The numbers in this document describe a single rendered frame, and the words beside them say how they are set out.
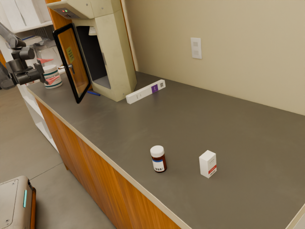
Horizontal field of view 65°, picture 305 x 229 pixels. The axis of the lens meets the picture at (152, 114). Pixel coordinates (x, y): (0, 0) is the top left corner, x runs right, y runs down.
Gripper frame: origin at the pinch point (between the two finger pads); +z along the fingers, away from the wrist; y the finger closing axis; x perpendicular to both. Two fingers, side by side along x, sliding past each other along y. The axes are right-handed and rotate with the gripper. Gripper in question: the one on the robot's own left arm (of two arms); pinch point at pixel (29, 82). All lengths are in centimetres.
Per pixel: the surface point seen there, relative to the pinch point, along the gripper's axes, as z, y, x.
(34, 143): 110, -5, 139
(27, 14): -36, 32, 84
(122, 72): 0, 42, -46
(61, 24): -29.3, 28.3, -9.1
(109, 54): -12, 37, -46
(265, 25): -19, 77, -111
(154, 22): -20, 77, -38
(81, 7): -38, 28, -46
